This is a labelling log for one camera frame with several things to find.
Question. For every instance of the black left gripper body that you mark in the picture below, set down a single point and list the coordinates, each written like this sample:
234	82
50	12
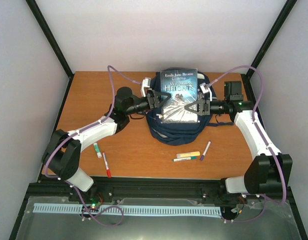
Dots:
151	105

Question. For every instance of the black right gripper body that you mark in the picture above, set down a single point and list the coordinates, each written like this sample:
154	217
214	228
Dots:
206	107

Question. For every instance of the dark Wuthering Heights book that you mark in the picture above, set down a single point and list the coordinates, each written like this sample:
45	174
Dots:
182	84

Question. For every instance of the navy blue student backpack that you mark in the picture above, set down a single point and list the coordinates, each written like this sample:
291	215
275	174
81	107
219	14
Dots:
176	134

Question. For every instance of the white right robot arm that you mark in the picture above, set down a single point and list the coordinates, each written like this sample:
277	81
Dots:
270	169

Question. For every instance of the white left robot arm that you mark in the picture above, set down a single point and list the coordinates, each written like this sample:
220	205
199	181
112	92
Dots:
63	151

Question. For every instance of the yellow highlighter pen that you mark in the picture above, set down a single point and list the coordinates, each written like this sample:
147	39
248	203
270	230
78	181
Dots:
188	154

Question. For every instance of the purple tipped white marker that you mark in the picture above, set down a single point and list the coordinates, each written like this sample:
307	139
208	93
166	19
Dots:
205	151

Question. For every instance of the green tipped white marker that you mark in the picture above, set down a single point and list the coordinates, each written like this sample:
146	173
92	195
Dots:
184	159

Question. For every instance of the white green glue stick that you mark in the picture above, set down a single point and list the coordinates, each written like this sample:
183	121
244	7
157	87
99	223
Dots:
97	149

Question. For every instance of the red tipped white marker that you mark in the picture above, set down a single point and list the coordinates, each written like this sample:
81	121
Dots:
106	165

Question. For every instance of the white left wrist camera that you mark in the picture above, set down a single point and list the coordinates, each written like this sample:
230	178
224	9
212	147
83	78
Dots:
145	85

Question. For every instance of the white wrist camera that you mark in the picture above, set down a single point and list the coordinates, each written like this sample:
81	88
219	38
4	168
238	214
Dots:
206	89
145	85

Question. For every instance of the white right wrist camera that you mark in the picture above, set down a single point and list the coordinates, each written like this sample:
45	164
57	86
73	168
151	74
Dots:
206	89

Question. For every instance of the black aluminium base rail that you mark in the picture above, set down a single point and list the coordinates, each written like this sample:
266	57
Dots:
118	188

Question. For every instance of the light blue slotted cable duct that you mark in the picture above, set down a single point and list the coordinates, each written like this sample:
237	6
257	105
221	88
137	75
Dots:
153	211

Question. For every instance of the black right frame post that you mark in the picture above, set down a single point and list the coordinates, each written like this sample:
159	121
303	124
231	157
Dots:
273	32

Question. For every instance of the black frame post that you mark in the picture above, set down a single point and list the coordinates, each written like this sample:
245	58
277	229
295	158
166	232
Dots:
273	32
38	15

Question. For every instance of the black left frame post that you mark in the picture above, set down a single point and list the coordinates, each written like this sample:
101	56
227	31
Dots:
38	15

